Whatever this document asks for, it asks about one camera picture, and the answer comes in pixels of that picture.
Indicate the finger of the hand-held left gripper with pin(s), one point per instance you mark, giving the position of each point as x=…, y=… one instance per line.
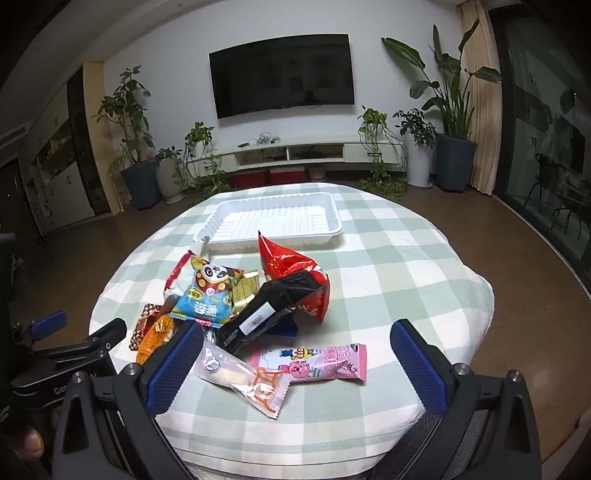
x=46, y=323
x=108, y=334

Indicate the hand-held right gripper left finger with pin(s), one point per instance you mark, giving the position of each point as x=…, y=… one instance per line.
x=178, y=364

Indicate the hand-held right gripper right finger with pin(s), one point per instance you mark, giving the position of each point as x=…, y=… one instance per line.
x=418, y=369

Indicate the orange snack packet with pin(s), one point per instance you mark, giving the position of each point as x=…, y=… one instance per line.
x=154, y=339

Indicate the dark red patterned packet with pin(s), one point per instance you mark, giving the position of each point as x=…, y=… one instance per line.
x=143, y=323

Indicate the blue panda snack packet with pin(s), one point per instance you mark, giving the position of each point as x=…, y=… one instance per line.
x=207, y=295

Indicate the pink cartoon snack packet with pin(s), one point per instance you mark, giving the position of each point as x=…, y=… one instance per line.
x=332, y=362

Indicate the red white strawberry packet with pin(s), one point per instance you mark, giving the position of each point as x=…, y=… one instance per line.
x=178, y=272

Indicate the gold snack packet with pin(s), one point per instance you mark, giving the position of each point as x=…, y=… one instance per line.
x=244, y=288

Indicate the black snack packet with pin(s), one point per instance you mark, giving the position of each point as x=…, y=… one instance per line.
x=268, y=314

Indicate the red snack bag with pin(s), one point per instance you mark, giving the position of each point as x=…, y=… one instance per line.
x=286, y=265

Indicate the white plastic tray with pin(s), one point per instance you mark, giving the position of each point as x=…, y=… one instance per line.
x=272, y=221

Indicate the person's left hand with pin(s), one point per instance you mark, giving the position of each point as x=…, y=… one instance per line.
x=28, y=443

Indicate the leafy tree in blue-grey pot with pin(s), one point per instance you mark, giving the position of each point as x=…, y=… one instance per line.
x=141, y=182

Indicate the small plant in white pot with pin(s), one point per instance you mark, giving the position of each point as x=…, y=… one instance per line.
x=170, y=180

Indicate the bushy plant in tall white pot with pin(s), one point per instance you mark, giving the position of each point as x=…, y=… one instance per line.
x=419, y=161

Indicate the broad-leaf plant in dark pot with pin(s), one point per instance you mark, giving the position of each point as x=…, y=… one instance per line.
x=455, y=161

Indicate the trailing plant with small leaves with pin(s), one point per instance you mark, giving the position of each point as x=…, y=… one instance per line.
x=199, y=138

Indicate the white television cabinet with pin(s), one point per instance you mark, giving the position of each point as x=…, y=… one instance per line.
x=300, y=147

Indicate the trailing plant with long vines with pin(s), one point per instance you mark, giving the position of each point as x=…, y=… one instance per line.
x=373, y=120

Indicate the glass sliding door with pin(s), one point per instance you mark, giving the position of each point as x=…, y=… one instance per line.
x=545, y=138

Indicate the beige curtain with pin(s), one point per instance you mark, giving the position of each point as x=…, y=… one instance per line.
x=480, y=92

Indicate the white wall cupboard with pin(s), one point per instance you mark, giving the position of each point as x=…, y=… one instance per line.
x=55, y=161

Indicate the black wall television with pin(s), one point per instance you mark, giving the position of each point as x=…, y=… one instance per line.
x=281, y=74

